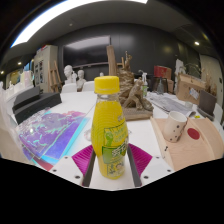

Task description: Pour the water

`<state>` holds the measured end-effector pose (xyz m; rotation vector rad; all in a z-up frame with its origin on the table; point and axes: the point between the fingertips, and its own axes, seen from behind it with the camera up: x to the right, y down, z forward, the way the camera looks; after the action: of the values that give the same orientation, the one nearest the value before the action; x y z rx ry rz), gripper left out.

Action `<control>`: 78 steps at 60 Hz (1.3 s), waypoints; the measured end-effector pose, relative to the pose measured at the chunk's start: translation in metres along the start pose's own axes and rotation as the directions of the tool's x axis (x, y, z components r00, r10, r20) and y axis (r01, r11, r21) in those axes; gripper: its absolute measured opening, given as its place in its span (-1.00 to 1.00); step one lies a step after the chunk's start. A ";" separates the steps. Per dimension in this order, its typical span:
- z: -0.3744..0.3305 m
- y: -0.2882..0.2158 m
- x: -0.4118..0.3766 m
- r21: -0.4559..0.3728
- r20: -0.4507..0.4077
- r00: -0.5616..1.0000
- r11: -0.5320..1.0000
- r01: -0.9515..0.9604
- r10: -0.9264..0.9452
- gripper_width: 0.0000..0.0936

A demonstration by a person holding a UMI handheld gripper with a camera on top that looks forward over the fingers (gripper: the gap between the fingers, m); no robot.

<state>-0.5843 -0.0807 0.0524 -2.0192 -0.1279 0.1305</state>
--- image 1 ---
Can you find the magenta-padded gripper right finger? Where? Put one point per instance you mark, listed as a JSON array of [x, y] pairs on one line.
[[156, 168]]

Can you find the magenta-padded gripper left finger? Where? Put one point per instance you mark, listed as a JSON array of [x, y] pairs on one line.
[[63, 166]]

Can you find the yellow drink bottle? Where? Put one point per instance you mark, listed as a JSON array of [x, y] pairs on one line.
[[108, 126]]

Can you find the purple holographic sheets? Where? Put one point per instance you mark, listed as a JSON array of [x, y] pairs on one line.
[[50, 133]]

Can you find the white polka-dot mug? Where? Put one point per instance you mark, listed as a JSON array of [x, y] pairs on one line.
[[174, 128]]

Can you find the light wooden board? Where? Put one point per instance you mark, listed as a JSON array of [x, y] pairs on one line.
[[196, 150]]

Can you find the flat round red coaster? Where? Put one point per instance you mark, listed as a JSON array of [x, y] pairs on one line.
[[193, 133]]

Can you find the black foam block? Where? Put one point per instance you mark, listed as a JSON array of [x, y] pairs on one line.
[[40, 106], [26, 96]]

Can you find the newspaper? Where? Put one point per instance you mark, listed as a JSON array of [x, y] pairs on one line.
[[166, 103]]

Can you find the golden brown figure sculpture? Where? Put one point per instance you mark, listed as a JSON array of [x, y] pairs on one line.
[[135, 96]]

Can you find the white chair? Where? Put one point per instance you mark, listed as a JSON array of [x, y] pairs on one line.
[[88, 86], [69, 88]]

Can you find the clear spray bottle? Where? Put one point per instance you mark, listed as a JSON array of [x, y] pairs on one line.
[[144, 87]]

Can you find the grey pot with dried plant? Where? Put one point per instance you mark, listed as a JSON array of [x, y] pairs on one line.
[[207, 102]]

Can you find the black stool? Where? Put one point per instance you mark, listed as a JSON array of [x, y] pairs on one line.
[[160, 85]]

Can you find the cardboard box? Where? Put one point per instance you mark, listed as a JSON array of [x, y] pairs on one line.
[[189, 88]]

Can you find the wooden easel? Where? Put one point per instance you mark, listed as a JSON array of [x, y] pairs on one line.
[[54, 78]]

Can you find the white plaster bust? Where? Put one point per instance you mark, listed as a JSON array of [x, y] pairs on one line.
[[81, 79], [69, 74]]

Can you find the red box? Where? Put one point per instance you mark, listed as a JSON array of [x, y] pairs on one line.
[[162, 72]]

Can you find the white cabinet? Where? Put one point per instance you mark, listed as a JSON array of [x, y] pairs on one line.
[[46, 68]]

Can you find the ceiling light strip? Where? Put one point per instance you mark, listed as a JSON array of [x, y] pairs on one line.
[[50, 16]]

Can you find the black wall screen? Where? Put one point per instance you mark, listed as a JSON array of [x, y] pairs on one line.
[[86, 50]]

